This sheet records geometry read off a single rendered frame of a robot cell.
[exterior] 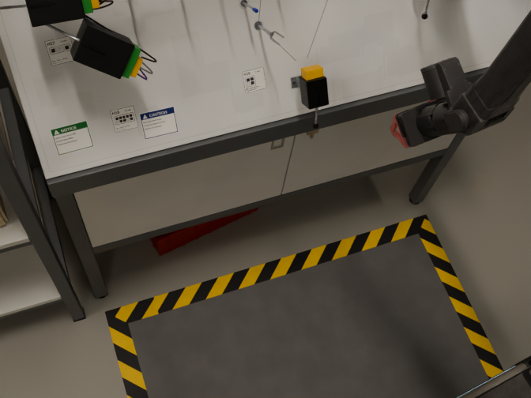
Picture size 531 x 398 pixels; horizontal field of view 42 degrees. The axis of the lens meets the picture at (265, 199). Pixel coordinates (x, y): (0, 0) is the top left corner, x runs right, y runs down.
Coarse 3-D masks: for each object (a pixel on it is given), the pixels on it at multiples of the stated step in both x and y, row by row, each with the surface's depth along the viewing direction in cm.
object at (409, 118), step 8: (424, 104) 126; (432, 104) 127; (408, 112) 125; (416, 112) 126; (424, 112) 123; (432, 112) 121; (400, 120) 126; (408, 120) 125; (416, 120) 125; (424, 120) 123; (408, 128) 125; (416, 128) 126; (424, 128) 124; (432, 128) 122; (408, 136) 125; (416, 136) 126; (424, 136) 126; (432, 136) 125; (408, 144) 127; (416, 144) 126
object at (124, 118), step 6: (120, 108) 141; (126, 108) 142; (132, 108) 142; (114, 114) 141; (120, 114) 142; (126, 114) 142; (132, 114) 143; (114, 120) 142; (120, 120) 142; (126, 120) 143; (132, 120) 143; (114, 126) 143; (120, 126) 143; (126, 126) 144; (132, 126) 144
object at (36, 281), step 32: (0, 64) 171; (0, 96) 178; (0, 128) 171; (0, 160) 128; (32, 160) 212; (0, 192) 163; (32, 192) 166; (32, 224) 154; (0, 256) 200; (32, 256) 201; (0, 288) 196; (32, 288) 197; (64, 288) 192
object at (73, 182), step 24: (480, 72) 166; (384, 96) 161; (408, 96) 164; (288, 120) 155; (312, 120) 158; (336, 120) 162; (192, 144) 150; (216, 144) 152; (240, 144) 156; (96, 168) 146; (120, 168) 147; (144, 168) 151; (72, 192) 149
